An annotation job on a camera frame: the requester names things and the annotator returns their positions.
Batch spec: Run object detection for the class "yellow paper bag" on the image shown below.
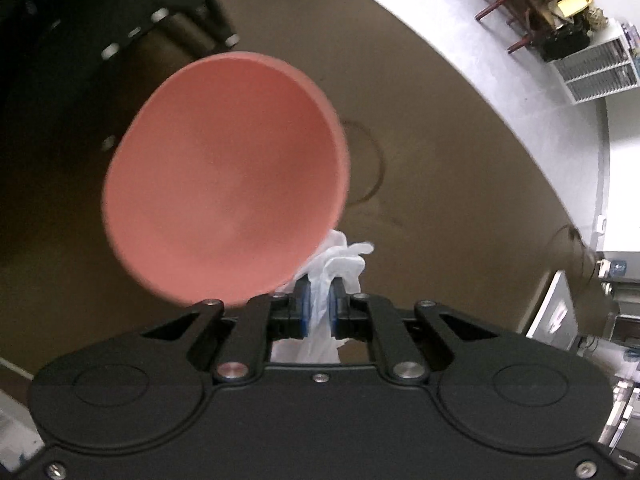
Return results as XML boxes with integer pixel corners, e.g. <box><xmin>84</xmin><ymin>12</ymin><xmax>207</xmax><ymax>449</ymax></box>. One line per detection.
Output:
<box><xmin>556</xmin><ymin>0</ymin><xmax>598</xmax><ymax>18</ymax></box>

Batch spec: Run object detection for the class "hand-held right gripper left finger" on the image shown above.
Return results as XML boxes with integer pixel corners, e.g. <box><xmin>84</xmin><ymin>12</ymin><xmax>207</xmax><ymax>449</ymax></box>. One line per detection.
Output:
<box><xmin>140</xmin><ymin>280</ymin><xmax>313</xmax><ymax>385</ymax></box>

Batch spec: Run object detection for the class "white tissue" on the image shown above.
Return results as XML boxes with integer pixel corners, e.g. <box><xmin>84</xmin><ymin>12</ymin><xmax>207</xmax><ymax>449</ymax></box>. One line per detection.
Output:
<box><xmin>272</xmin><ymin>229</ymin><xmax>376</xmax><ymax>365</ymax></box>

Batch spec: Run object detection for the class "silver laptop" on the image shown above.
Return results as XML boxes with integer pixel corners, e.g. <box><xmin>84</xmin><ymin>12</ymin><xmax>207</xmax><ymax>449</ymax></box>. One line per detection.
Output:
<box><xmin>525</xmin><ymin>270</ymin><xmax>586</xmax><ymax>353</ymax></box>

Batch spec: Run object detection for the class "pink footed bowl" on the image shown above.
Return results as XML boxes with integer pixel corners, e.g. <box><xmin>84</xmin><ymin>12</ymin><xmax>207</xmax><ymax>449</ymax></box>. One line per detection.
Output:
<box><xmin>102</xmin><ymin>52</ymin><xmax>351</xmax><ymax>308</ymax></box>

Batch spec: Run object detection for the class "black suitcase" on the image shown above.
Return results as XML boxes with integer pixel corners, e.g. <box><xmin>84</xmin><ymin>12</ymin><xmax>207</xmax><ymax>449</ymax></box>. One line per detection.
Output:
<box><xmin>542</xmin><ymin>27</ymin><xmax>591</xmax><ymax>63</ymax></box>

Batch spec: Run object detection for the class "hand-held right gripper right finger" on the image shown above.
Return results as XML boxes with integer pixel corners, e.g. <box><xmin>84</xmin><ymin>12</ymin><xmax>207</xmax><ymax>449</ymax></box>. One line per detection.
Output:
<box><xmin>327</xmin><ymin>279</ymin><xmax>505</xmax><ymax>386</ymax></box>

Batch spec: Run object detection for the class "black cable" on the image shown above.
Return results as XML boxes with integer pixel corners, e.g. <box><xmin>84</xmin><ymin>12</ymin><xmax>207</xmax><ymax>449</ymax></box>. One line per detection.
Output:
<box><xmin>550</xmin><ymin>222</ymin><xmax>601</xmax><ymax>281</ymax></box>

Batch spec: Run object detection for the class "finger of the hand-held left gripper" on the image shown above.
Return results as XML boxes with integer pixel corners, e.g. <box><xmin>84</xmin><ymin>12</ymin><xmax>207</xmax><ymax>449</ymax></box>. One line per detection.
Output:
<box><xmin>145</xmin><ymin>0</ymin><xmax>242</xmax><ymax>53</ymax></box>

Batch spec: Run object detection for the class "white drawer cabinet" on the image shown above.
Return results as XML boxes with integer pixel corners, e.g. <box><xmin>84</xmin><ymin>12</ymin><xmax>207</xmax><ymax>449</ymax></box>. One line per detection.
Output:
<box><xmin>552</xmin><ymin>20</ymin><xmax>640</xmax><ymax>106</ymax></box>

